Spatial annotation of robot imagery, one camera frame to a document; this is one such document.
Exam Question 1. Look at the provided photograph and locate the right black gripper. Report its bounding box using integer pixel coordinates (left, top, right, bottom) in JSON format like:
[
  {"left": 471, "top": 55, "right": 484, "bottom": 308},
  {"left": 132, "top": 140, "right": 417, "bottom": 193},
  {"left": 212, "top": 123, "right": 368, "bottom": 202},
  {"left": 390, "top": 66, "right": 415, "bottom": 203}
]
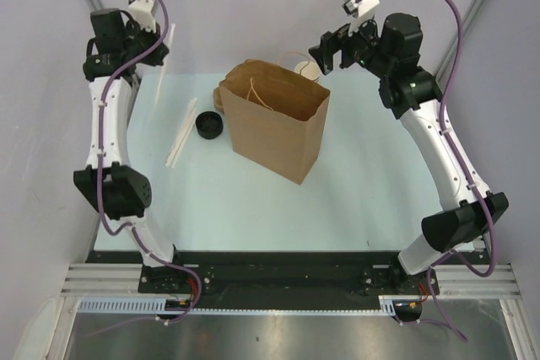
[{"left": 308, "top": 11, "right": 393, "bottom": 78}]

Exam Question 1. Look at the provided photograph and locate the brown paper bag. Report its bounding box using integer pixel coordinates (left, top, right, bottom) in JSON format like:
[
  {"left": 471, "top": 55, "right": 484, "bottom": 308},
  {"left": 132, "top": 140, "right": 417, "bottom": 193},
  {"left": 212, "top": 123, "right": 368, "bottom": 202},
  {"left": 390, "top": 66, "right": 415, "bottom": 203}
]
[{"left": 213, "top": 59, "right": 331, "bottom": 185}]

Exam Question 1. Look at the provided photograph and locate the white straw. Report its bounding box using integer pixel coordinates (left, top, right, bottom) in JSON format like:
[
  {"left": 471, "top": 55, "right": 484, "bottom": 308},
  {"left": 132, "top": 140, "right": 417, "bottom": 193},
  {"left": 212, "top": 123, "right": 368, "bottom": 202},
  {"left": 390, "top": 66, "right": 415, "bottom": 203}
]
[
  {"left": 165, "top": 98, "right": 197, "bottom": 168},
  {"left": 153, "top": 23, "right": 176, "bottom": 110}
]

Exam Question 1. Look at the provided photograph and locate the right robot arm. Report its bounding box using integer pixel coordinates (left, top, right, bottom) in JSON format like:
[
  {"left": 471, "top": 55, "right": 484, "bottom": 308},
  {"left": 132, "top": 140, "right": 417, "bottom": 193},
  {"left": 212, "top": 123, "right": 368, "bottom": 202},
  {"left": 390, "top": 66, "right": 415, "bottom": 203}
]
[{"left": 309, "top": 13, "right": 509, "bottom": 293}]

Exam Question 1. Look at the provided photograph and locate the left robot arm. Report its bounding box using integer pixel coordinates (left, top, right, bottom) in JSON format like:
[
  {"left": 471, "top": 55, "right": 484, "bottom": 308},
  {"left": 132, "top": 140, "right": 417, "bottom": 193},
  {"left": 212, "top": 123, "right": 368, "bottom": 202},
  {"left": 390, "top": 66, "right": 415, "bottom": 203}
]
[{"left": 73, "top": 6, "right": 186, "bottom": 293}]

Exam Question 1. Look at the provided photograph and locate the stack of paper cups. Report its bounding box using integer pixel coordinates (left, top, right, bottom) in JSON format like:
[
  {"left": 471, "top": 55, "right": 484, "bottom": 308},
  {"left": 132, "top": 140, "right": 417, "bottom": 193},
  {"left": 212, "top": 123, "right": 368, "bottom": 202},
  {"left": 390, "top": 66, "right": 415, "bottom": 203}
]
[{"left": 294, "top": 61, "right": 321, "bottom": 82}]

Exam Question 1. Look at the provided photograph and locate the stack of black lids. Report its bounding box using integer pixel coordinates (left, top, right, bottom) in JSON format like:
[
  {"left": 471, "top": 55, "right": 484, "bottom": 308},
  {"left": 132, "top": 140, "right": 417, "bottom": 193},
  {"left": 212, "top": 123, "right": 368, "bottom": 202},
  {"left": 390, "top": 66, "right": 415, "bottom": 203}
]
[{"left": 195, "top": 111, "right": 224, "bottom": 140}]

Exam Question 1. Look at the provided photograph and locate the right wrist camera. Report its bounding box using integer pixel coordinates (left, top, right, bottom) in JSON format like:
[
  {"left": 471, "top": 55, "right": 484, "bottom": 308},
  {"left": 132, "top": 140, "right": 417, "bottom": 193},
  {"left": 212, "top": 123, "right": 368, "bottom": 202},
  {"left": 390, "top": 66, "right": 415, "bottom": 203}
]
[{"left": 343, "top": 0, "right": 380, "bottom": 36}]

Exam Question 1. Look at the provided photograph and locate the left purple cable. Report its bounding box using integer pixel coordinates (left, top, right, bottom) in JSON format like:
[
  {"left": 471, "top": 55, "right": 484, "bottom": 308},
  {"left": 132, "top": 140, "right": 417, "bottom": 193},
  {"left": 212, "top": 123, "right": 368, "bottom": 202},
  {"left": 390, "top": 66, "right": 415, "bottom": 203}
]
[{"left": 84, "top": 0, "right": 204, "bottom": 327}]

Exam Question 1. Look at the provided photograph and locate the purple cable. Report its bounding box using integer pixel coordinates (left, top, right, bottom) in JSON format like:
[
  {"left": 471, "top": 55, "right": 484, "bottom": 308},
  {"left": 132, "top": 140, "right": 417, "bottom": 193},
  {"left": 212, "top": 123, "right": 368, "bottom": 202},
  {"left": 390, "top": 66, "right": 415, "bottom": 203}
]
[
  {"left": 354, "top": 0, "right": 501, "bottom": 342},
  {"left": 84, "top": 0, "right": 204, "bottom": 327}
]

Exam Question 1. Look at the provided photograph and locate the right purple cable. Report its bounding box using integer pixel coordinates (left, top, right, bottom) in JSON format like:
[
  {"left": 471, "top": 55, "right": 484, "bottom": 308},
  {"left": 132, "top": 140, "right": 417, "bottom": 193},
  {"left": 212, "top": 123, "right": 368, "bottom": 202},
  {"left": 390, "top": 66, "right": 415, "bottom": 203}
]
[{"left": 354, "top": 0, "right": 501, "bottom": 342}]

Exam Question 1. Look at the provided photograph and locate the aluminium frame rail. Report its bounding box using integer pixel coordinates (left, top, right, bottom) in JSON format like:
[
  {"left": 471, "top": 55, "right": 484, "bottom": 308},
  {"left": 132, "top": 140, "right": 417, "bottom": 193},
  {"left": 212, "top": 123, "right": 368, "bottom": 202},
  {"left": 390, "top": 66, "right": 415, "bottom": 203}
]
[{"left": 62, "top": 263, "right": 521, "bottom": 299}]

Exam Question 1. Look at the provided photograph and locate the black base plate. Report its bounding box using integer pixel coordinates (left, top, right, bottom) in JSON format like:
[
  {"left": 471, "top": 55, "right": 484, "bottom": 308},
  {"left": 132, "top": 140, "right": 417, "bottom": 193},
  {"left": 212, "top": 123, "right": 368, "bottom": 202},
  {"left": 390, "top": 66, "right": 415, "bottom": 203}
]
[{"left": 86, "top": 250, "right": 493, "bottom": 309}]

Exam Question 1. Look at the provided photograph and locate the white cable duct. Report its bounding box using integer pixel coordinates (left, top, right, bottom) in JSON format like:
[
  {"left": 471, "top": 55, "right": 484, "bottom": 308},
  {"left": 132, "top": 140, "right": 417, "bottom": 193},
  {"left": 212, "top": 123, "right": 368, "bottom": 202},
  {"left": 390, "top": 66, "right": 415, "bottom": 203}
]
[{"left": 78, "top": 297, "right": 396, "bottom": 316}]

